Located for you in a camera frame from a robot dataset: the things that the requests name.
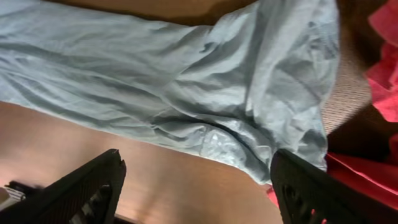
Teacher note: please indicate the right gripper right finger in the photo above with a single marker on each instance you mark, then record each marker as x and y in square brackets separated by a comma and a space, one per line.
[306, 194]

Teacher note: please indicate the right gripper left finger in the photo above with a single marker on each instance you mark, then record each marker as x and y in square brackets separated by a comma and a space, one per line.
[89, 194]

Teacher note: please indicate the light blue t-shirt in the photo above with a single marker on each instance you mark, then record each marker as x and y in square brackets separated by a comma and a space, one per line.
[235, 92]

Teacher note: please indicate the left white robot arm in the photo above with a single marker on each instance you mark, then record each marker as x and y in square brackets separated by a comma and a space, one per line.
[15, 192]

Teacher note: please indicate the red t-shirt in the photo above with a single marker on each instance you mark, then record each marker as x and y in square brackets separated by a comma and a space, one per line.
[377, 180]

